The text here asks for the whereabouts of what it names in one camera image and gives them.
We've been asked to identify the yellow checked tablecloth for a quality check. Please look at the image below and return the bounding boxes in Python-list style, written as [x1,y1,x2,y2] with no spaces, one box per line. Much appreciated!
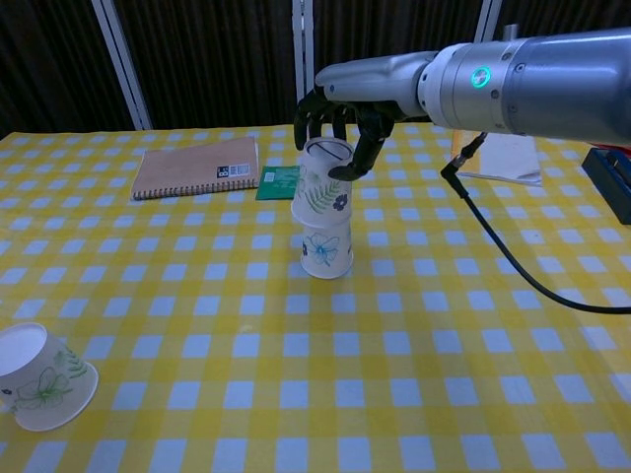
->
[0,122,631,473]

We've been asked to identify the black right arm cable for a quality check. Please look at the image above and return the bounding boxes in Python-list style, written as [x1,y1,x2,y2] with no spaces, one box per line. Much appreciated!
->
[441,132,631,314]

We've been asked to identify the green sachet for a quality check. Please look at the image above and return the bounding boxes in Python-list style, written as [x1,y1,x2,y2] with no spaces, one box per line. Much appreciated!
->
[255,166,302,202]

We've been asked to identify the brown spiral notebook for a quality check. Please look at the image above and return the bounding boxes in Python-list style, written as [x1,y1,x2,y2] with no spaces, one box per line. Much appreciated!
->
[129,136,261,202]

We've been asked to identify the green flower paper cup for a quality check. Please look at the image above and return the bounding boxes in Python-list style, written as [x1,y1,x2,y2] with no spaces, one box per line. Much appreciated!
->
[0,322,100,433]

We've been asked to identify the blue flower paper cup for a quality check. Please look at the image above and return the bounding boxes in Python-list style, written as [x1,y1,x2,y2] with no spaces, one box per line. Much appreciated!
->
[300,219,356,281]

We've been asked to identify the dark blue box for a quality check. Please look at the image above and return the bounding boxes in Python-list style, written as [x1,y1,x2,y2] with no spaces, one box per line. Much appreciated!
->
[581,146,631,226]

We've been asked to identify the fern print paper cup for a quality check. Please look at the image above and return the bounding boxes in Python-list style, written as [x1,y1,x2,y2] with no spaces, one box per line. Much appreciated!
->
[290,137,355,229]

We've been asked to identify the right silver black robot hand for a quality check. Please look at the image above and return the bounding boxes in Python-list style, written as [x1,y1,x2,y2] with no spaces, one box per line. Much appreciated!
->
[294,51,440,181]

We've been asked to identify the yellow white booklet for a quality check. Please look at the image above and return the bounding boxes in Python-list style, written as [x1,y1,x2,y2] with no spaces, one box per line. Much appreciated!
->
[451,128,543,187]

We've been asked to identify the silver aluminium extrusion bar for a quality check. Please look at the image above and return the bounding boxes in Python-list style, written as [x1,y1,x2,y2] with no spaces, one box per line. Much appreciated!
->
[91,0,153,131]
[293,0,316,127]
[474,0,505,46]

